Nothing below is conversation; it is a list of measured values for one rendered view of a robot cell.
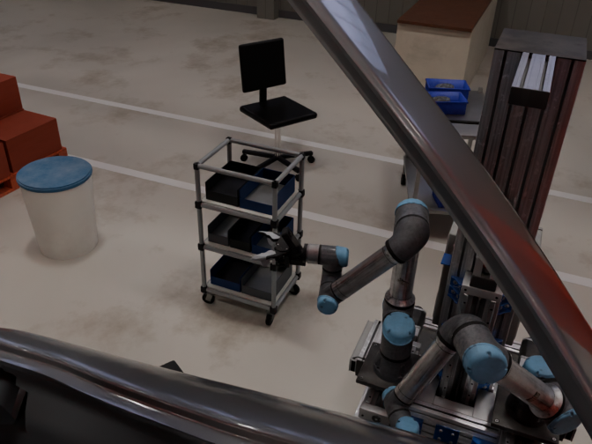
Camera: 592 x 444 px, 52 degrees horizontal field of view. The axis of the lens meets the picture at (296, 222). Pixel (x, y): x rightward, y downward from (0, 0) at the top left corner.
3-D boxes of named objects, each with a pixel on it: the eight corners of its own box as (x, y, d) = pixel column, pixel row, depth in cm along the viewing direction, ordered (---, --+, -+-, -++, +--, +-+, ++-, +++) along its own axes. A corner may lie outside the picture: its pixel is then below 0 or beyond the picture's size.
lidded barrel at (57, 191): (63, 220, 465) (49, 150, 434) (117, 234, 451) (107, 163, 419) (18, 254, 427) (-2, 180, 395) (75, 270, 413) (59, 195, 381)
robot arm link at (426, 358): (454, 292, 190) (371, 395, 211) (466, 316, 181) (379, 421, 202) (482, 304, 194) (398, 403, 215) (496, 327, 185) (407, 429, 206)
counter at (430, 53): (487, 50, 878) (500, -15, 831) (457, 108, 682) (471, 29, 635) (432, 42, 903) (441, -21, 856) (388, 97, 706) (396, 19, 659)
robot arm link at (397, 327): (379, 358, 224) (382, 330, 217) (380, 333, 235) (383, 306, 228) (411, 362, 223) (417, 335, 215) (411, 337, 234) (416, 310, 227)
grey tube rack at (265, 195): (198, 306, 385) (188, 164, 332) (230, 270, 418) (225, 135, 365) (276, 330, 369) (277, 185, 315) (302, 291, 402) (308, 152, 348)
